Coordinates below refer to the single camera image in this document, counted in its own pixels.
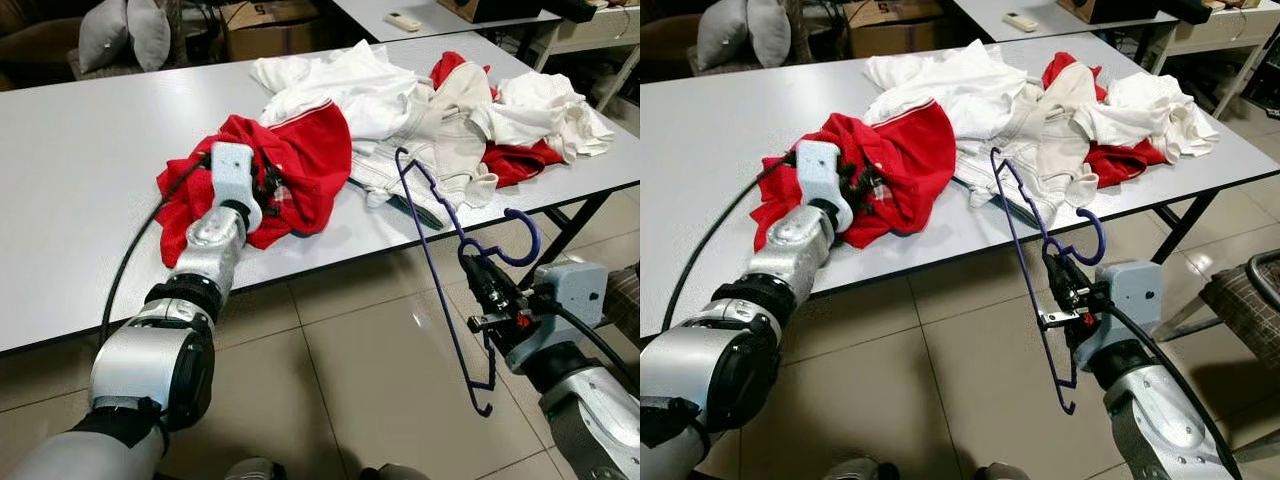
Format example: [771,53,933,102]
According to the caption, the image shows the black oblong object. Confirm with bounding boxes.
[540,0,601,23]
[1160,0,1216,26]

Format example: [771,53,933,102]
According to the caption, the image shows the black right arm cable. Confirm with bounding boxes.
[530,290,641,391]
[1105,300,1241,461]

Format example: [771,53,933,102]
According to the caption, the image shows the grey robot left foot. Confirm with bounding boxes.
[225,458,286,480]
[825,458,891,480]

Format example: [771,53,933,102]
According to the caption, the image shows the brown plaid chair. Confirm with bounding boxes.
[1150,248,1280,346]
[598,262,641,346]

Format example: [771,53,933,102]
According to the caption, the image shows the crumpled white garment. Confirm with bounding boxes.
[470,72,616,166]
[1075,72,1221,166]

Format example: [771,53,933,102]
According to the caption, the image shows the dark clothes hanger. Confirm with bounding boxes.
[950,175,1051,231]
[345,175,448,233]

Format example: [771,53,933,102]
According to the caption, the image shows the large white shirt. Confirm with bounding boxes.
[250,40,431,141]
[865,40,1041,141]

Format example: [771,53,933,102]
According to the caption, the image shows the black table legs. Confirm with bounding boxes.
[540,193,613,291]
[1150,193,1223,266]

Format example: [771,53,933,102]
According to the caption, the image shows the plain red garment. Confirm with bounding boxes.
[430,50,568,191]
[1040,50,1171,191]

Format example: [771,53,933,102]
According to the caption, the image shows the red garment with white trim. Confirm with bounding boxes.
[155,100,353,269]
[750,98,958,251]

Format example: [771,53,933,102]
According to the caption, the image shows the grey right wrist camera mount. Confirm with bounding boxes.
[1075,260,1166,371]
[505,262,609,373]

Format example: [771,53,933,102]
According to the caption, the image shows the purple wire clothes hanger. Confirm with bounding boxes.
[393,147,543,419]
[988,147,1108,416]

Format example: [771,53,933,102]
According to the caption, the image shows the brown cardboard box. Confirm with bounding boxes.
[845,0,936,59]
[220,0,321,61]

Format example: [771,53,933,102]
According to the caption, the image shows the dark brown sofa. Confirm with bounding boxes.
[640,0,706,83]
[0,0,91,91]

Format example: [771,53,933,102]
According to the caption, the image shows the grey pillow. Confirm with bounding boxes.
[78,0,131,73]
[125,0,171,71]
[745,0,793,69]
[697,0,751,71]

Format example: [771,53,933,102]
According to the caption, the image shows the cream trousers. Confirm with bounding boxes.
[405,62,501,211]
[1010,62,1101,211]

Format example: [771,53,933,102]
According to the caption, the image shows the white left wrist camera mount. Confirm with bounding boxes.
[208,142,263,233]
[795,140,853,233]

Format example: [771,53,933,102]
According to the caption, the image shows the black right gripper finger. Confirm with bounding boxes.
[468,254,521,313]
[459,254,501,317]
[1043,251,1081,313]
[1051,251,1098,309]

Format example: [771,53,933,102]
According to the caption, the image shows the white striped shorts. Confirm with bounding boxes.
[348,130,451,216]
[953,130,1061,229]

